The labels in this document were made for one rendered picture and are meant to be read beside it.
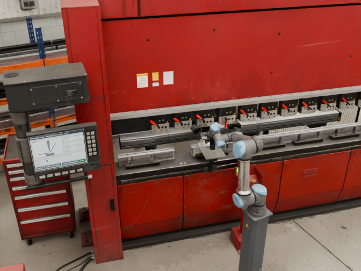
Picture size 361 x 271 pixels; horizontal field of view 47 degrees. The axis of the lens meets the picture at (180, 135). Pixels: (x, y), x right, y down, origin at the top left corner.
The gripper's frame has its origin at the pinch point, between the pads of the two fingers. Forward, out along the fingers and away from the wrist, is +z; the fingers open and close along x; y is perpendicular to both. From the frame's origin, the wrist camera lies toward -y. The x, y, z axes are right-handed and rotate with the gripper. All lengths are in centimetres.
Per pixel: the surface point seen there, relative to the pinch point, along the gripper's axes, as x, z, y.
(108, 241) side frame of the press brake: 91, 45, -73
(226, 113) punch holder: -15.7, -10.3, 24.0
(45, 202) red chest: 148, 42, -36
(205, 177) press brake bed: 2.8, 24.6, -23.2
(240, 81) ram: -26, -31, 44
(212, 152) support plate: -1.5, -0.9, -8.4
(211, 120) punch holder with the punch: -1.8, -8.3, 18.7
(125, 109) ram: 71, -31, 21
